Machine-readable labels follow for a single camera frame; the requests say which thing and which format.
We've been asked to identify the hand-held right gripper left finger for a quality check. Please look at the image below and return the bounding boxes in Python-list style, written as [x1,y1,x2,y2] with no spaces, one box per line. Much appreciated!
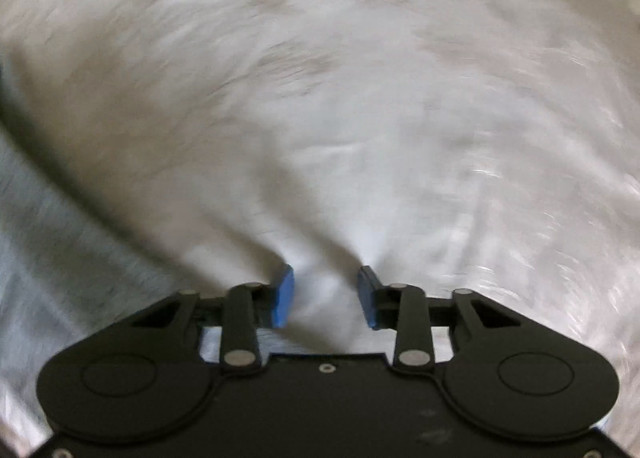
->
[130,264,295,373]

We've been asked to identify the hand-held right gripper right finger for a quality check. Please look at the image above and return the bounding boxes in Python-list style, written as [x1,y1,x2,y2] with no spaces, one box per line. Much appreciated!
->
[357,265,521,373]

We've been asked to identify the grey-blue knit pants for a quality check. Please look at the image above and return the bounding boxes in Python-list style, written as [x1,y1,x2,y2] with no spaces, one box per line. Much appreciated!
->
[0,135,226,454]

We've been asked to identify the white floral bedspread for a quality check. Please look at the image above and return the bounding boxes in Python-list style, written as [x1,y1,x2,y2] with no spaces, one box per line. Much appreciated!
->
[0,0,640,444]

